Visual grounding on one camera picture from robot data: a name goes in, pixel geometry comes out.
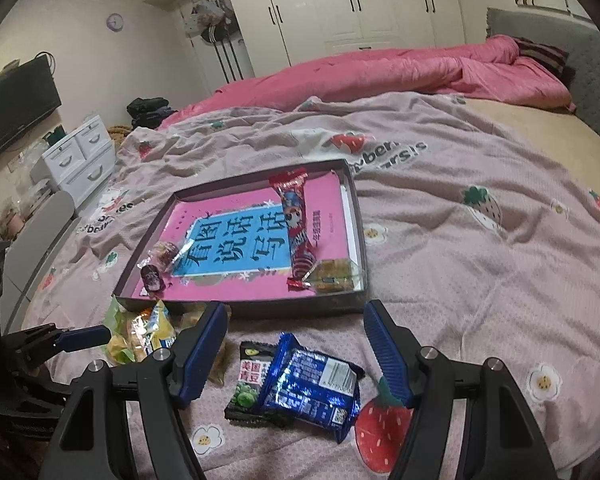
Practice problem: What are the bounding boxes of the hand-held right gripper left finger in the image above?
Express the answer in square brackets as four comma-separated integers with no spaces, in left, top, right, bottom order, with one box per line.
[40,301,230,480]

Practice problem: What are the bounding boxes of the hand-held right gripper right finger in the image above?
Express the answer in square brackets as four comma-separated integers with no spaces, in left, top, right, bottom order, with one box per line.
[362,300,556,480]

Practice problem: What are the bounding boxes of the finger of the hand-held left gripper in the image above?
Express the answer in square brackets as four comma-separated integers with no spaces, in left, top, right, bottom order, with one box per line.
[15,359,88,397]
[2,325,113,361]

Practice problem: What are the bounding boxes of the orange wafer roll packet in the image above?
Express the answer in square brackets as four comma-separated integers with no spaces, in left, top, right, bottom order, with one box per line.
[177,305,233,388]

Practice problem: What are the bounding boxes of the green snack packet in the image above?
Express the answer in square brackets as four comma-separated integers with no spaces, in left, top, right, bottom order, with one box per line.
[102,297,131,331]

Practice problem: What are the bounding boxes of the yellow pastry packet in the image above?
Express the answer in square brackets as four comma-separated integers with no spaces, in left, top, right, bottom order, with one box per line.
[105,327,148,366]

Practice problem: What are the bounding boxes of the yellow snack packet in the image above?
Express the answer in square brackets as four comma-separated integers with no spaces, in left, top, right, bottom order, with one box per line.
[145,300,178,356]

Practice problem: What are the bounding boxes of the black green pea packet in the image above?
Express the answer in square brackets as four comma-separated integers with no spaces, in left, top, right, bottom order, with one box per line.
[224,340,291,426]

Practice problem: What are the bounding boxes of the blue snack packet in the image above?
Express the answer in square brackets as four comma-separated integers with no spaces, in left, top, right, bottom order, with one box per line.
[257,332,363,443]

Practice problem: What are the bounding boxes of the small dark candy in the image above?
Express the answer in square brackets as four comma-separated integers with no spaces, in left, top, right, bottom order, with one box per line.
[140,264,167,293]

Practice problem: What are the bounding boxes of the dark cardboard box tray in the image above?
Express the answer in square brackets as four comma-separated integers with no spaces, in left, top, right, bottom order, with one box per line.
[111,159,368,318]

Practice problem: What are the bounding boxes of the clear bag with floss cake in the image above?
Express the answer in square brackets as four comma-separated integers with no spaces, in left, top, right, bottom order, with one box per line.
[310,257,367,295]

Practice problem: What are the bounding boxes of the round candy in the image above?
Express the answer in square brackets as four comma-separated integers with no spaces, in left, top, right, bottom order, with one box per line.
[137,241,191,273]

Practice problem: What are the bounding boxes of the red snack bar packet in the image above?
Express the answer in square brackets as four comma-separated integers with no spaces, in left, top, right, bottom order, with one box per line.
[269,170,316,291]

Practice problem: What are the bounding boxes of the printed strawberry blanket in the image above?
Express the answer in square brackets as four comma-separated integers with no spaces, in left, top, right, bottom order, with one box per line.
[10,92,600,480]

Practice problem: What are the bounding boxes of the white drawer cabinet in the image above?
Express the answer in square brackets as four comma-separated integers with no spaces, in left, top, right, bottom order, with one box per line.
[30,115,118,208]

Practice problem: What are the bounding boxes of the pink book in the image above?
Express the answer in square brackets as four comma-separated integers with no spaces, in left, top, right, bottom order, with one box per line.
[130,170,358,301]

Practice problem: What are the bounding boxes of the brown woven basket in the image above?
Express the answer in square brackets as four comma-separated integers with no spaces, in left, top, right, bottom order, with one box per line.
[107,124,138,148]

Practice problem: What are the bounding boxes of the dark clothes pile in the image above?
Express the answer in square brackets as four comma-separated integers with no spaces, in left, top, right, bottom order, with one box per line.
[126,96,178,128]

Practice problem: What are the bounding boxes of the beige bed sheet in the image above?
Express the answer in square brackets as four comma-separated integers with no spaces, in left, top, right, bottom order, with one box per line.
[462,97,600,171]

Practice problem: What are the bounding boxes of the pink quilt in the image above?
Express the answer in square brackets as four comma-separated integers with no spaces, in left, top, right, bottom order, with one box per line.
[157,35,578,131]

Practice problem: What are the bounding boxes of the hanging bags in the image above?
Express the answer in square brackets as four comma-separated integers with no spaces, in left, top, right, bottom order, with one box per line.
[185,0,236,41]

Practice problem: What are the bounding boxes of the grey padded headboard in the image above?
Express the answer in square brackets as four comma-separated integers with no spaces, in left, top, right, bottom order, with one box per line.
[485,7,600,146]

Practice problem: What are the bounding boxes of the striped pillow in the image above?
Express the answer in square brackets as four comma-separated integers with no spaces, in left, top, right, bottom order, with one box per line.
[510,36,571,78]

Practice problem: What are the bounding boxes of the white wardrobe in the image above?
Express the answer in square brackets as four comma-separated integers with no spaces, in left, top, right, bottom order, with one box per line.
[137,0,518,81]

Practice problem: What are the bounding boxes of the black wall television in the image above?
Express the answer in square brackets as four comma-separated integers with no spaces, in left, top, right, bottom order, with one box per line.
[0,55,63,166]

